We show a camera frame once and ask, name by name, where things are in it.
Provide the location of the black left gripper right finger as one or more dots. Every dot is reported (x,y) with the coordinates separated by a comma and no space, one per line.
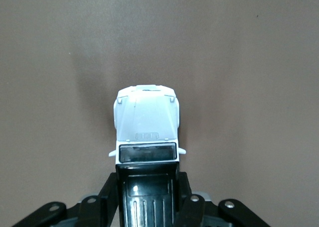
(189,212)

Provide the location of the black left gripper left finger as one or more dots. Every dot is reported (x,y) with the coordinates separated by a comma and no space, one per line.
(107,207)

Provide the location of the white jeep toy black roof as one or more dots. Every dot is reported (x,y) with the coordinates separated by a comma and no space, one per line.
(147,112)

